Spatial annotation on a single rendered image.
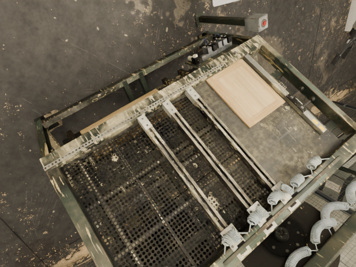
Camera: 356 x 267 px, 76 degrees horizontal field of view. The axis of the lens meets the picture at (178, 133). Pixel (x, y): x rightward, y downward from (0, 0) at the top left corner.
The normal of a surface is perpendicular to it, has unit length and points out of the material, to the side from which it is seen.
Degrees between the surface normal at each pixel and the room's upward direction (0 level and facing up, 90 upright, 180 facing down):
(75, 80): 0
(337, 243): 90
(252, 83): 57
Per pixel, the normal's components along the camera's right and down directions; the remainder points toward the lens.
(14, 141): 0.54, 0.41
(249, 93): 0.07, -0.40
